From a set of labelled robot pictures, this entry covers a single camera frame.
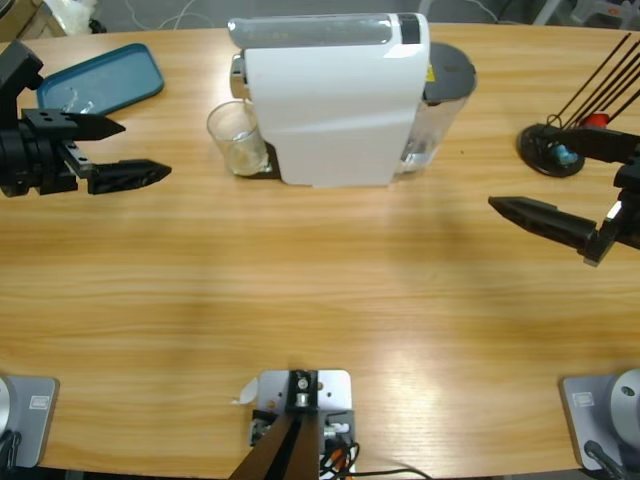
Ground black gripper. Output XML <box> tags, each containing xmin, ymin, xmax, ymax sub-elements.
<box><xmin>0</xmin><ymin>109</ymin><xmax>173</xmax><ymax>199</ymax></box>
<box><xmin>487</xmin><ymin>126</ymin><xmax>640</xmax><ymax>268</ymax></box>

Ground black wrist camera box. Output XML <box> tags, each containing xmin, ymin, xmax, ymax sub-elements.
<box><xmin>0</xmin><ymin>38</ymin><xmax>46</xmax><ymax>122</ymax></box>

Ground clear water tank black lid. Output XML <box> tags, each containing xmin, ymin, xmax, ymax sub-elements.
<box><xmin>394</xmin><ymin>41</ymin><xmax>478</xmax><ymax>176</ymax></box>

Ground dark camera post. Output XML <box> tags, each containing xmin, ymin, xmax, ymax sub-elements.
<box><xmin>229</xmin><ymin>369</ymin><xmax>321</xmax><ymax>480</ymax></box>

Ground black capsule holder with rods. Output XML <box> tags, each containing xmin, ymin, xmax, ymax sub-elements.
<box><xmin>517</xmin><ymin>32</ymin><xmax>640</xmax><ymax>179</ymax></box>

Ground white floor cable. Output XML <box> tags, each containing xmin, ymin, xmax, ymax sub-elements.
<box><xmin>122</xmin><ymin>0</ymin><xmax>227</xmax><ymax>32</ymax></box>

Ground white paper tab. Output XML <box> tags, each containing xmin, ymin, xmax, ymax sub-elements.
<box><xmin>230</xmin><ymin>377</ymin><xmax>260</xmax><ymax>407</ymax></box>

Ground black base cable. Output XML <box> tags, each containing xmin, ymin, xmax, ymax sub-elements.
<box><xmin>0</xmin><ymin>429</ymin><xmax>24</xmax><ymax>469</ymax></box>
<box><xmin>583</xmin><ymin>439</ymin><xmax>627</xmax><ymax>480</ymax></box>

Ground red and black wire bundle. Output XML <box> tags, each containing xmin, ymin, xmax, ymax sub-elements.
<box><xmin>318</xmin><ymin>438</ymin><xmax>362</xmax><ymax>480</ymax></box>

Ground brown cardboard box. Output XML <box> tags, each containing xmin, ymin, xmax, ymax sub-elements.
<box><xmin>0</xmin><ymin>0</ymin><xmax>47</xmax><ymax>43</ymax></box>

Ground clear drinking glass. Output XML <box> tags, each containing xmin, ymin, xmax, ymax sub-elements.
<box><xmin>206</xmin><ymin>99</ymin><xmax>270</xmax><ymax>178</ymax></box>

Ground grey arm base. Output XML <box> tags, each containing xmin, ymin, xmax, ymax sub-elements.
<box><xmin>558</xmin><ymin>368</ymin><xmax>640</xmax><ymax>472</ymax></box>
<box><xmin>0</xmin><ymin>375</ymin><xmax>61</xmax><ymax>469</ymax></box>

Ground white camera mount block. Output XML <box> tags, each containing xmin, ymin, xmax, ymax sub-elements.
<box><xmin>257</xmin><ymin>368</ymin><xmax>354</xmax><ymax>474</ymax></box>

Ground teal plastic tray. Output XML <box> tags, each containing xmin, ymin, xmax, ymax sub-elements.
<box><xmin>35</xmin><ymin>42</ymin><xmax>166</xmax><ymax>127</ymax></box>

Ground black power cable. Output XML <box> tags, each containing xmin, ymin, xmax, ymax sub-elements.
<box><xmin>349</xmin><ymin>466</ymin><xmax>432</xmax><ymax>480</ymax></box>

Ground white coffee machine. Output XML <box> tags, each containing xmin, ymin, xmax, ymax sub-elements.
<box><xmin>227</xmin><ymin>12</ymin><xmax>433</xmax><ymax>191</ymax></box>

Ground white plastic bag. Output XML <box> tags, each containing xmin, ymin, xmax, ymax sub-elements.
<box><xmin>42</xmin><ymin>0</ymin><xmax>99</xmax><ymax>37</ymax></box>

